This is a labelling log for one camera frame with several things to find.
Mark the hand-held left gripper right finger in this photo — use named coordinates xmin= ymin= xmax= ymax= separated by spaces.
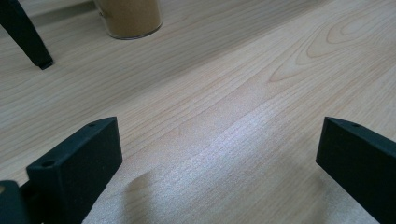
xmin=315 ymin=116 xmax=396 ymax=224

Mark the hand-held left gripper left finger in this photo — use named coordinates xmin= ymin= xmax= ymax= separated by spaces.
xmin=25 ymin=116 xmax=123 ymax=224

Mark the black stand leg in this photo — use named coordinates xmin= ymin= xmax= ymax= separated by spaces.
xmin=0 ymin=0 xmax=54 ymax=71

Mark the clear cup with brown contents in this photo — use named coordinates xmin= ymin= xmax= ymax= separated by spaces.
xmin=92 ymin=0 xmax=163 ymax=41

